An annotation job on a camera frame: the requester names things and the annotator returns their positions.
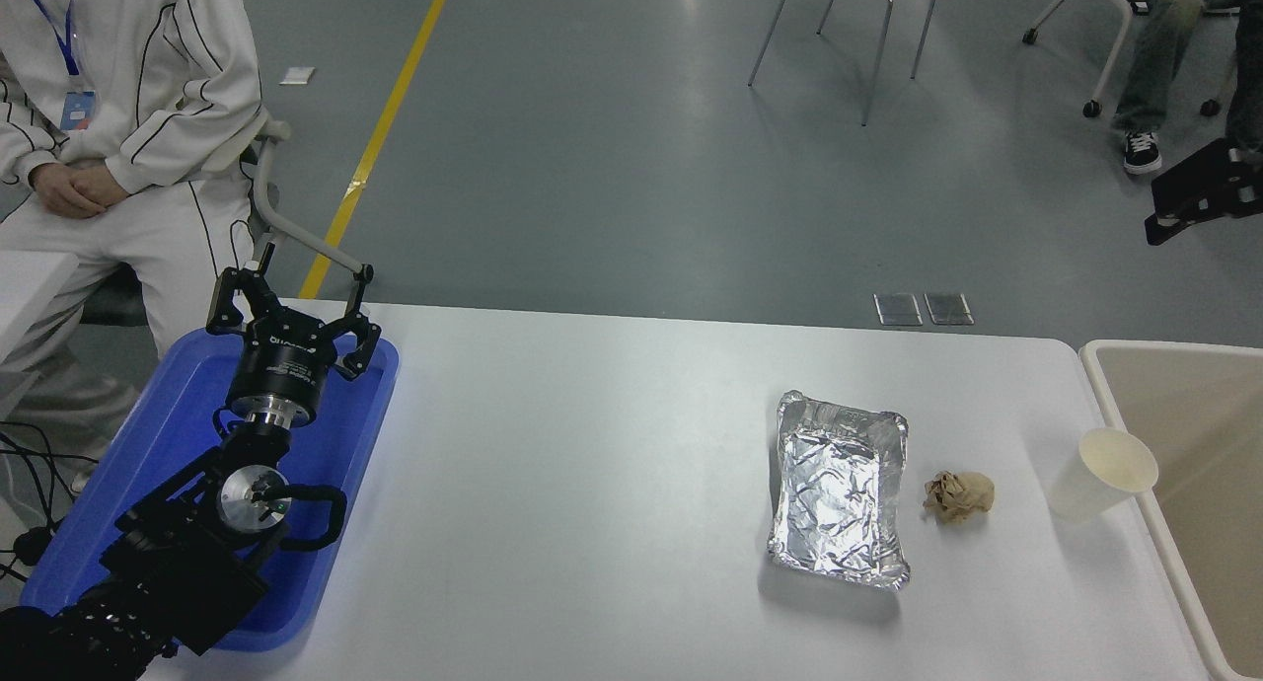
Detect grey office chair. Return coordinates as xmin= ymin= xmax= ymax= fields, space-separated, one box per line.
xmin=79 ymin=109 xmax=377 ymax=327

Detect white wheeled chair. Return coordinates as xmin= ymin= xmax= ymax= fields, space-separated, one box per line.
xmin=1021 ymin=0 xmax=1244 ymax=119

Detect blue lanyard with badge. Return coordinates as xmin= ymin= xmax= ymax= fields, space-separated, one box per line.
xmin=15 ymin=0 xmax=98 ymax=132

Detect silver foil tray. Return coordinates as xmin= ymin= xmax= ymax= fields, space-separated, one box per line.
xmin=768 ymin=390 xmax=911 ymax=591

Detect black floor cables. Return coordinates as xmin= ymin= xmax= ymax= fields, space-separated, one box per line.
xmin=0 ymin=419 xmax=100 ymax=583

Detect white paper cup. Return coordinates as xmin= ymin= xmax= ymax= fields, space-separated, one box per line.
xmin=1048 ymin=426 xmax=1160 ymax=523

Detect large pale bin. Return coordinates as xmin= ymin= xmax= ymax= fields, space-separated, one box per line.
xmin=1078 ymin=340 xmax=1263 ymax=681

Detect blue plastic tray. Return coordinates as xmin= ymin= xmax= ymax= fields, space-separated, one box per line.
xmin=20 ymin=328 xmax=401 ymax=652

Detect person's left hand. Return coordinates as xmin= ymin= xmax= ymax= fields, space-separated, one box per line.
xmin=71 ymin=161 xmax=130 ymax=206

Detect seated person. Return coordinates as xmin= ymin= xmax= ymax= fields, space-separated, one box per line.
xmin=1115 ymin=0 xmax=1263 ymax=176

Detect crumpled tan paper ball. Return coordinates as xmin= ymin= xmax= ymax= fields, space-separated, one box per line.
xmin=923 ymin=471 xmax=996 ymax=525

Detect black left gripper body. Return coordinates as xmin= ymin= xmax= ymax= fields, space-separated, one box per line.
xmin=225 ymin=324 xmax=338 ymax=414

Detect person's right hand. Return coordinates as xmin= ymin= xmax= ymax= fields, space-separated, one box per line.
xmin=30 ymin=163 xmax=100 ymax=219

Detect white side table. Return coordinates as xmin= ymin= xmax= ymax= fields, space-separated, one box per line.
xmin=0 ymin=251 xmax=80 ymax=364

